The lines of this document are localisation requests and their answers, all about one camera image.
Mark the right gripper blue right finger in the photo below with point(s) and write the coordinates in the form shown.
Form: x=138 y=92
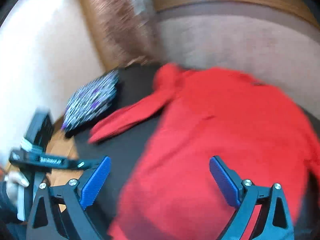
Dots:
x=274 y=220

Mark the red knit sweater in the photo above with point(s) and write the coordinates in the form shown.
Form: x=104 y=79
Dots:
x=253 y=127

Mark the left forearm dark jacket sleeve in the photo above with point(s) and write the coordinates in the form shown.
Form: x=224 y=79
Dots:
x=11 y=227

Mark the person's left hand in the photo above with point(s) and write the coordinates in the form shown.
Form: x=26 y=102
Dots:
x=15 y=179

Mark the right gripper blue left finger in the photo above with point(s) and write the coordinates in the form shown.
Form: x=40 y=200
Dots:
x=59 y=212

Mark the brown patterned left curtain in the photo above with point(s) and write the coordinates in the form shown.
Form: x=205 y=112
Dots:
x=123 y=31

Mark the leopard print purple garment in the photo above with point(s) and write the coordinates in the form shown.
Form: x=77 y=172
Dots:
x=90 y=101

